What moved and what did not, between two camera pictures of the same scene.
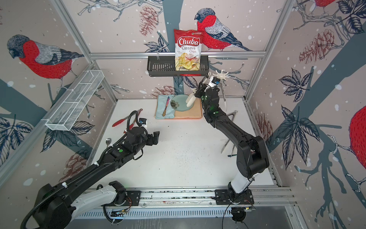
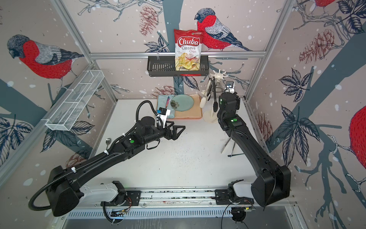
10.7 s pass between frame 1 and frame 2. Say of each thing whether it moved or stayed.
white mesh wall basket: stayed
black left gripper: moved
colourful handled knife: stayed
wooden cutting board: stayed
